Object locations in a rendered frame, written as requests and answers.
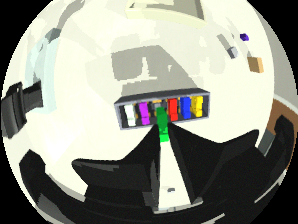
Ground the green fuse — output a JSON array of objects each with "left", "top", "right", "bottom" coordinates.
[{"left": 156, "top": 104, "right": 169, "bottom": 143}]

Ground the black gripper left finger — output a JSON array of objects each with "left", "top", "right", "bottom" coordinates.
[{"left": 71, "top": 124, "right": 161, "bottom": 212}]

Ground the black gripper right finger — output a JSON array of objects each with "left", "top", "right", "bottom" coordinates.
[{"left": 168, "top": 123, "right": 259, "bottom": 205}]

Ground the tan cube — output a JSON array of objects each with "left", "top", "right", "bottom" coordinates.
[{"left": 247, "top": 56, "right": 263, "bottom": 73}]

